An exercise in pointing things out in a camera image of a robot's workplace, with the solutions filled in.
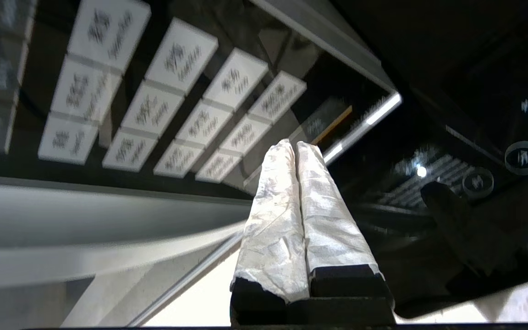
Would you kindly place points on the left gripper white-wrapped left finger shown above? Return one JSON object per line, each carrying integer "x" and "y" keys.
{"x": 273, "y": 229}

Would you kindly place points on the left gripper white-wrapped right finger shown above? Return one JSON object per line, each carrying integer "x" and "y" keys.
{"x": 332, "y": 229}

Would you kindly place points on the silver Panasonic microwave oven body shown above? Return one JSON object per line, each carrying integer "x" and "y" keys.
{"x": 177, "y": 82}

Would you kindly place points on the black induction cooktop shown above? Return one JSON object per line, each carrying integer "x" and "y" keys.
{"x": 475, "y": 114}

